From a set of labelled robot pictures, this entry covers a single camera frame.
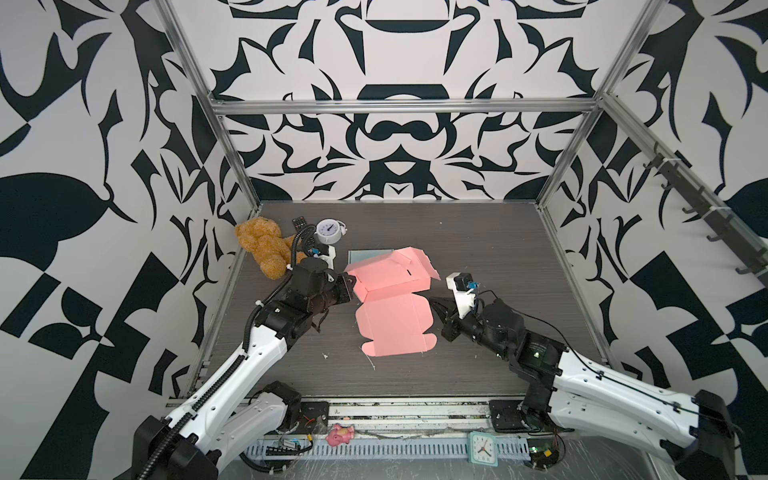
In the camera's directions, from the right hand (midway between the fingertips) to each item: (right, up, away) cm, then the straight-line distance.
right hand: (430, 300), depth 71 cm
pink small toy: (-21, -31, -1) cm, 37 cm away
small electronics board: (+26, -36, 0) cm, 44 cm away
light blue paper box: (-20, +8, +28) cm, 36 cm away
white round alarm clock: (-30, +17, +37) cm, 51 cm away
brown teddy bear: (-47, +11, +26) cm, 54 cm away
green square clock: (+12, -33, -2) cm, 35 cm away
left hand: (-18, +6, +6) cm, 19 cm away
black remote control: (-42, +20, +41) cm, 62 cm away
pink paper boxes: (-9, -4, +5) cm, 11 cm away
